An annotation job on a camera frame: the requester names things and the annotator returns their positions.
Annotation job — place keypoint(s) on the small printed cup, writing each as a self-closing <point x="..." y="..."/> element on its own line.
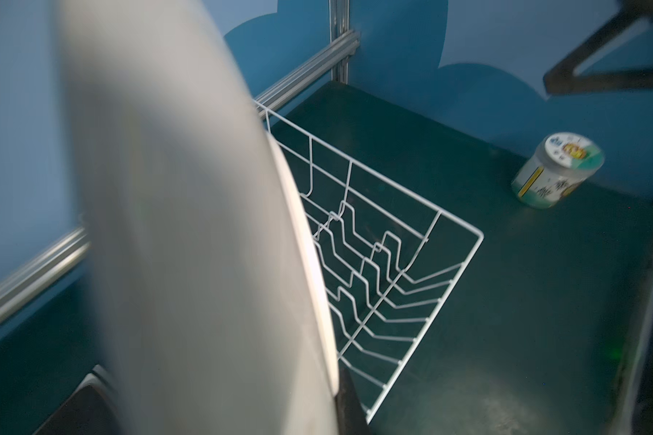
<point x="561" y="163"/>

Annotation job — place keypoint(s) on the white round plate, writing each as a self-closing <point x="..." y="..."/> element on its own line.
<point x="205" y="279"/>

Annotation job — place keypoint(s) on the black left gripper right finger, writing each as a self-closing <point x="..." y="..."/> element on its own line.
<point x="351" y="418"/>

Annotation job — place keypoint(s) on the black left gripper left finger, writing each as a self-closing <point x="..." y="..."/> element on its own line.
<point x="91" y="409"/>

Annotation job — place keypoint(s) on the white wire dish rack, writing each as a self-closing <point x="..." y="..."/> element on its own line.
<point x="390" y="258"/>

